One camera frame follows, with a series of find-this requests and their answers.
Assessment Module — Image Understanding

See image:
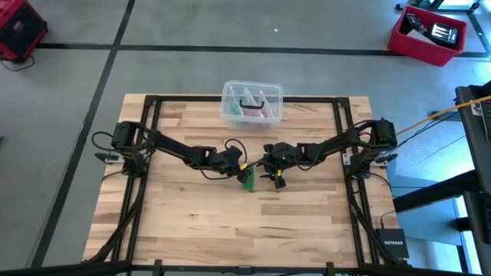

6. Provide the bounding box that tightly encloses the black aluminium table frame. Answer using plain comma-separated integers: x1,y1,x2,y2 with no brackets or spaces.
0,94,491,276

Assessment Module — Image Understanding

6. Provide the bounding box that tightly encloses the teal bandage roll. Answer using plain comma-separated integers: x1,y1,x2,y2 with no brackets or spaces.
226,96,241,118

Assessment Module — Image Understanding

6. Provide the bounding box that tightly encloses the green elastic bandage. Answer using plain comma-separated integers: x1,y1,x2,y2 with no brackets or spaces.
241,165,256,192

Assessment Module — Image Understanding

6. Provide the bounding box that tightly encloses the black and silver device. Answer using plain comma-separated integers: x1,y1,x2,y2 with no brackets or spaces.
427,22,460,49

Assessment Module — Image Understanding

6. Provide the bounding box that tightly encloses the yellow cable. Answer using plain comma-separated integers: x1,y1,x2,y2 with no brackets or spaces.
397,94,491,136

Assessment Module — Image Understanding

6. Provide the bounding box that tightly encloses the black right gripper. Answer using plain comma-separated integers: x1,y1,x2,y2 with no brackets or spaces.
255,142,305,190

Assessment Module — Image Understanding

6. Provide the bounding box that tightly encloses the red plastic crate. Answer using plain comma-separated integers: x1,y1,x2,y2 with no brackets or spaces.
387,5,468,67

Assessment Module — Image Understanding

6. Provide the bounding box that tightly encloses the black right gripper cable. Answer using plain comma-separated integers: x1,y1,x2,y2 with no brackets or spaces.
293,147,327,173

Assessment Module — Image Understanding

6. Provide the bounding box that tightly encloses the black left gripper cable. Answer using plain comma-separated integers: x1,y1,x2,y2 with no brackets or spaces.
193,137,249,181

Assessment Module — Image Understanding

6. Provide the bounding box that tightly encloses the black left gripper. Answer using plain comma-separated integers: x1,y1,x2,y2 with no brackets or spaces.
213,145,252,184

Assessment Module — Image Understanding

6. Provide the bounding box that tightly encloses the pink bandage roll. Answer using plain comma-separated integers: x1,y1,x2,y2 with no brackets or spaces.
243,108,272,120

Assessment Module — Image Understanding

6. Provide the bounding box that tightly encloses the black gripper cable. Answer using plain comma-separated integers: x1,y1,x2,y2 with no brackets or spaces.
293,147,327,173
193,137,249,181

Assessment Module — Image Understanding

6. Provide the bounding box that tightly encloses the red toolbox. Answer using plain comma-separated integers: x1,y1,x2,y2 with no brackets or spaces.
0,0,49,63

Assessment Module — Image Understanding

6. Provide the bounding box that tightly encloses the black standing desk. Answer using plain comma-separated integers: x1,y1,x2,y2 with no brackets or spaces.
393,80,491,265

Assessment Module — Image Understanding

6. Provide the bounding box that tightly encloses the clear plastic storage box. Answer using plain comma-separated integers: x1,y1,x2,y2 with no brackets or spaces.
220,79,284,130

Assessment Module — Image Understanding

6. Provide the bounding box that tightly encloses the black Netgear network switch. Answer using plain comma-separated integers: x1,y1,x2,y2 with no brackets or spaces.
374,228,410,260

